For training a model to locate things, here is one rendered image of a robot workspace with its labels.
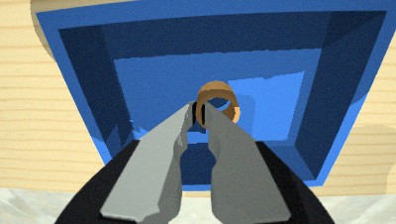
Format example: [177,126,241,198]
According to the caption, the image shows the bronze bushing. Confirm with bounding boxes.
[195,81,240,130]

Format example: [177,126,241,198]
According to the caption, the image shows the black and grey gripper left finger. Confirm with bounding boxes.
[54,101,197,224]

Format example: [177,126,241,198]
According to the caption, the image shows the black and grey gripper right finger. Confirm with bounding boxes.
[201,101,336,224]

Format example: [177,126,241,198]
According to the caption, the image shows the blue open crate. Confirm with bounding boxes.
[36,0,396,187]

